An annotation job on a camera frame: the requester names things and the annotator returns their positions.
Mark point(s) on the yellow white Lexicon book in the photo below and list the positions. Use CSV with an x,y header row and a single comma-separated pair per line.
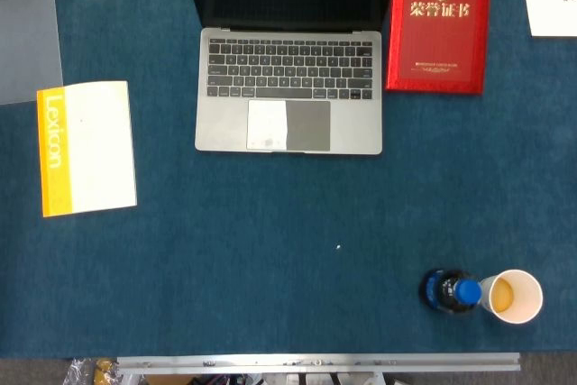
x,y
99,150

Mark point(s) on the grey flat folder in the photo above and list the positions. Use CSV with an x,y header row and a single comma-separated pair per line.
x,y
27,42

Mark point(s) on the teal felt table cloth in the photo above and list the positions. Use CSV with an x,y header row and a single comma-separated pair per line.
x,y
270,231

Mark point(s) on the aluminium profile rail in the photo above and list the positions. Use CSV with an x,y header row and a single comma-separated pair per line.
x,y
315,362

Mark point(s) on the clear crumpled plastic wrap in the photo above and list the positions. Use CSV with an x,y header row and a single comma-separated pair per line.
x,y
81,371

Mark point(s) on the white paper cup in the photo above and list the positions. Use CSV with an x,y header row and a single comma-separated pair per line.
x,y
518,297

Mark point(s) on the cola bottle blue cap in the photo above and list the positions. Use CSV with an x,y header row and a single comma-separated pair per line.
x,y
444,290

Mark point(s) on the red certificate folder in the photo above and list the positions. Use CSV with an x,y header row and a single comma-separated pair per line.
x,y
439,42

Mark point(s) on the silver grey laptop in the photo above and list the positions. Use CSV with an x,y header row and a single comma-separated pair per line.
x,y
288,128

